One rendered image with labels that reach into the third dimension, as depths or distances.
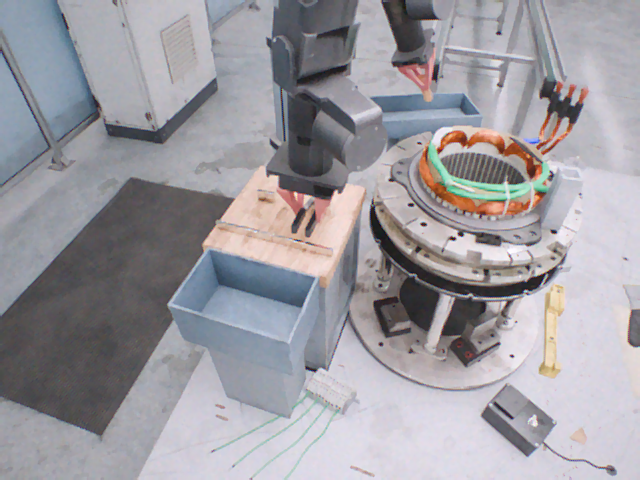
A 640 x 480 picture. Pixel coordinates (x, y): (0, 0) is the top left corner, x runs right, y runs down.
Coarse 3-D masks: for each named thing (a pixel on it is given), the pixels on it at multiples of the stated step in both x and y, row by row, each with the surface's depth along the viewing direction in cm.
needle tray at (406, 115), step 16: (384, 96) 94; (400, 96) 94; (416, 96) 95; (432, 96) 95; (448, 96) 96; (464, 96) 95; (384, 112) 96; (400, 112) 96; (416, 112) 96; (432, 112) 96; (448, 112) 97; (464, 112) 96; (480, 112) 89; (400, 128) 88; (416, 128) 88; (432, 128) 89
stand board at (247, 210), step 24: (264, 168) 75; (336, 192) 70; (360, 192) 70; (240, 216) 66; (264, 216) 66; (288, 216) 66; (336, 216) 66; (216, 240) 62; (240, 240) 62; (264, 240) 62; (312, 240) 62; (336, 240) 62; (288, 264) 59; (312, 264) 59; (336, 264) 61
